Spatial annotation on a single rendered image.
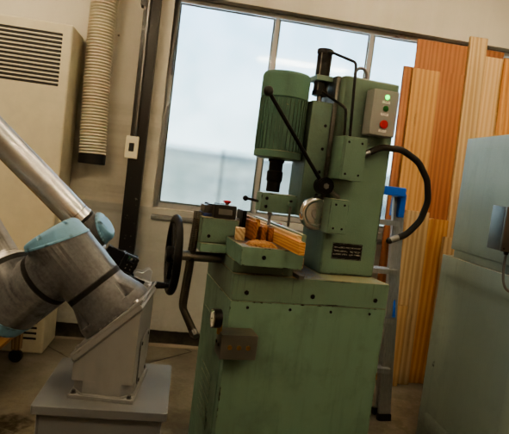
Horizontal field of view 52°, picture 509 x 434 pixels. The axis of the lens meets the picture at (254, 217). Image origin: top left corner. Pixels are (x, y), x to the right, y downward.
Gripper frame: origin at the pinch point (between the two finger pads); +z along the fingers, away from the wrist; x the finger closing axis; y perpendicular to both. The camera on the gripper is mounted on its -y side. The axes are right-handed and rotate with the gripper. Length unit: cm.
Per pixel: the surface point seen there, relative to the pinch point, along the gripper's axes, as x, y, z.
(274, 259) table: -26.2, 28.1, 26.6
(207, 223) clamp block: -2.9, 28.4, 7.0
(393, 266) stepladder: 48, 48, 115
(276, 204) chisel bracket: -1, 46, 27
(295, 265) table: -26, 29, 34
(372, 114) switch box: -15, 88, 40
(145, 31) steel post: 133, 108, -45
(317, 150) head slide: -5, 70, 31
